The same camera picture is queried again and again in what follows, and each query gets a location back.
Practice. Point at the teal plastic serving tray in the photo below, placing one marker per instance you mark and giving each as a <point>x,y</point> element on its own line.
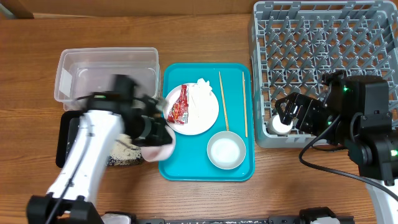
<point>189,160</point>

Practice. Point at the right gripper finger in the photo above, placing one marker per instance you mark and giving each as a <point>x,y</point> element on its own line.
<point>305,125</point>
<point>287,108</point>

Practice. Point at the wooden chopstick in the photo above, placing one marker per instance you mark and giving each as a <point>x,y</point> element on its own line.
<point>223,102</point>
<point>244,105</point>

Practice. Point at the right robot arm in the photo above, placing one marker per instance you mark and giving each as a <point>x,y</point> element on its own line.
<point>354,116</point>

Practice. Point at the clear plastic waste bin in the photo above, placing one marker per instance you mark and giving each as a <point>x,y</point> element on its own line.
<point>83,71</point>

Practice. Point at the black rectangular tray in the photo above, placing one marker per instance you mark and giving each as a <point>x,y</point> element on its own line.
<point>69,125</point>

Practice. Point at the grey bowl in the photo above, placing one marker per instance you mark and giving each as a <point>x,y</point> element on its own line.
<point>226,150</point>

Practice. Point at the white cup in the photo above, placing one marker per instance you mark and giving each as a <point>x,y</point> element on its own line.
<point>275,126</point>

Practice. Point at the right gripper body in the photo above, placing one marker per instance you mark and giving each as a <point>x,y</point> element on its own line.
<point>319,115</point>

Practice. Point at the large white round plate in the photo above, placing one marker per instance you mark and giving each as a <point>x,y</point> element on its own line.
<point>201,116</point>

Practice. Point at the right wooden chopstick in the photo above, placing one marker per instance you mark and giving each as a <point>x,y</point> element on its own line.
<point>244,105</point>

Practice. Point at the grey plastic dish rack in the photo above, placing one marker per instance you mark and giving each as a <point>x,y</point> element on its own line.
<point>292,43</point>

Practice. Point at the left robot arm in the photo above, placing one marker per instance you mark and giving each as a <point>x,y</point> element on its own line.
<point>71,198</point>

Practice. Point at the white paper napkin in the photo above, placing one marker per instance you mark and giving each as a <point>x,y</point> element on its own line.
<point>200,91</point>

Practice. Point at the left wooden chopstick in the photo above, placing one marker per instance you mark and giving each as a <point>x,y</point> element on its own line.
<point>223,102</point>

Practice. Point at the red sauce packet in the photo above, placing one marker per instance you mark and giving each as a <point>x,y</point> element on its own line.
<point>179,111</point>

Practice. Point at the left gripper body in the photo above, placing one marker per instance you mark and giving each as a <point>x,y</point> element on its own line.
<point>153,132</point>

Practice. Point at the pile of rice grains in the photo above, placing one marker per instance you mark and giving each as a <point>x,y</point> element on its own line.
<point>124,153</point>

